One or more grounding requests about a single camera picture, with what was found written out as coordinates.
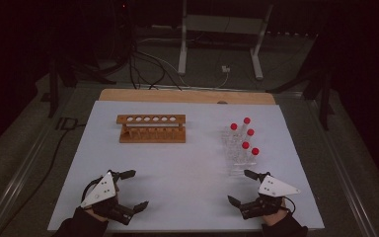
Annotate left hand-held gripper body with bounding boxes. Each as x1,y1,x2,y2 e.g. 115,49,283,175
79,169,136,227

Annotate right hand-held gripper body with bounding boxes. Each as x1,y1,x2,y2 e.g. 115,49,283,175
238,171,302,221

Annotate clear plastic tube rack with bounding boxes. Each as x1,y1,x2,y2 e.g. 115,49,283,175
221,126,261,177

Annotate red-capped test tube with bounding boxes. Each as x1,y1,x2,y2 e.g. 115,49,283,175
229,122,239,142
245,128,256,149
240,141,251,162
249,147,261,166
241,117,252,137

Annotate wooden test tube rack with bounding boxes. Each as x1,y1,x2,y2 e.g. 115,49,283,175
115,114,188,144

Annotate person's left hand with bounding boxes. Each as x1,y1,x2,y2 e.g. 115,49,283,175
84,207,108,223

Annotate person's right hand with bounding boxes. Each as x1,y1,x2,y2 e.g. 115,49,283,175
263,201,292,227

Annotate white table mat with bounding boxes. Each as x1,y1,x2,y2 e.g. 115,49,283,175
47,100,326,233

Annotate dark stand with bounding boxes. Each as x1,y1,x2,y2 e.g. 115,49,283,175
40,58,117,119
265,68,335,131

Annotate grey metal stand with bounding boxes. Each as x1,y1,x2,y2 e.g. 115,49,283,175
177,0,274,81

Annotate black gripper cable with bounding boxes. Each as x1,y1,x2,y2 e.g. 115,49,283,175
80,170,113,206
281,196,297,216

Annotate long black cable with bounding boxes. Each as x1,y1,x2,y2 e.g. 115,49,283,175
0,121,87,237

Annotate metal frame rail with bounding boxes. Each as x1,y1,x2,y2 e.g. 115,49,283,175
304,95,379,237
0,83,80,237

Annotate black floor cables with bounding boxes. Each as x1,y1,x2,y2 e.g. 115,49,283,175
124,33,184,92

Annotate white floor cable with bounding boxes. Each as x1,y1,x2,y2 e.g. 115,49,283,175
137,48,230,91

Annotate dark studded rail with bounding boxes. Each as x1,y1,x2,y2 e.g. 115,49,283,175
265,30,319,38

